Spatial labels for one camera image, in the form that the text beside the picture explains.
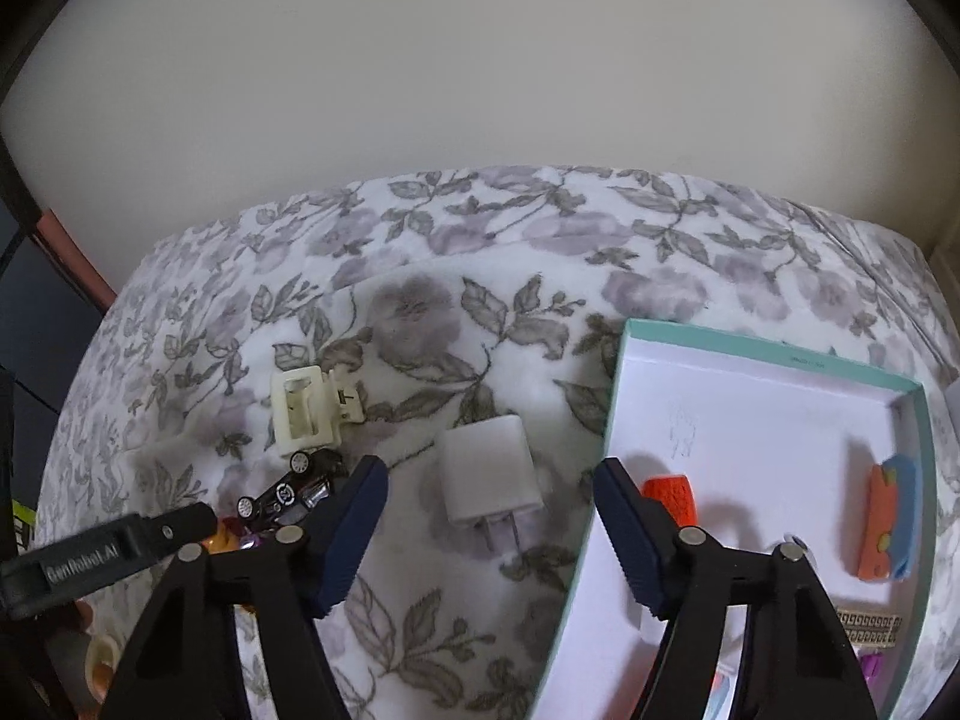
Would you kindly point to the orange red key fob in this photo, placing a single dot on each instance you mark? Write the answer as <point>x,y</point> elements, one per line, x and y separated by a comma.
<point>671,496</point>

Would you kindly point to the cream hair claw clip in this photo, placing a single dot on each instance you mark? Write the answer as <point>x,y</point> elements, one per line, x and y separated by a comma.
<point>304,409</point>

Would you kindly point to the white plug charger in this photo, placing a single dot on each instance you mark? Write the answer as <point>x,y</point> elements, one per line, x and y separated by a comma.
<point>487,472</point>

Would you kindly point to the dark blue cabinet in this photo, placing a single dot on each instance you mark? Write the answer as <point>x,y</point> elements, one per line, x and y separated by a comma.
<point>37,330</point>

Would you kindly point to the black toy car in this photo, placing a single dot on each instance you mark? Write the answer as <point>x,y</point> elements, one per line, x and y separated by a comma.
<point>289,491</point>

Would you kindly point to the floral grey white blanket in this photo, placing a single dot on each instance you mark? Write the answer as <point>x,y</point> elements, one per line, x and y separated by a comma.
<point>480,277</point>

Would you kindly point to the orange and blue toy block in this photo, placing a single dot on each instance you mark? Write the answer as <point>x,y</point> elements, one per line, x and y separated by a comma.
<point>889,525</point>

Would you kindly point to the silver patterned metal case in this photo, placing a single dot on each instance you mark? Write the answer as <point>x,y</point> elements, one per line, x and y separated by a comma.
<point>870,628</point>

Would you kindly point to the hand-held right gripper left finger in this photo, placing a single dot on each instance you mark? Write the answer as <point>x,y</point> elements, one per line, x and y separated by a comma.
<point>349,540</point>

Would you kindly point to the person's left hand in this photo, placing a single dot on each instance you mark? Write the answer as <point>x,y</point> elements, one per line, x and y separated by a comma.
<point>99,656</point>

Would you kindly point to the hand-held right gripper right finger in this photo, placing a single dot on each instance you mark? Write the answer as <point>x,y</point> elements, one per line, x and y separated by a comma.
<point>637,540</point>

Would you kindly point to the red brown board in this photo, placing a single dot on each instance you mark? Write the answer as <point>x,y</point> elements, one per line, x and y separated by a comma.
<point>75,255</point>

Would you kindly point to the toy dog with pink hat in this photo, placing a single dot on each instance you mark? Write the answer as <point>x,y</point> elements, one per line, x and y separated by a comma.
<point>225,536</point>

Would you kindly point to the teal box with white inside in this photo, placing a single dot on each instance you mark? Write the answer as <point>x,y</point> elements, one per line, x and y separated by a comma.
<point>750,420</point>

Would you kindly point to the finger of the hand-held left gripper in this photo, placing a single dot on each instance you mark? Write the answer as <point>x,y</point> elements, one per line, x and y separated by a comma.
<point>180,526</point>

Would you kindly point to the purple plastic trinket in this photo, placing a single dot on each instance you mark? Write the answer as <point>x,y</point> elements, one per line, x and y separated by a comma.
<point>870,666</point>

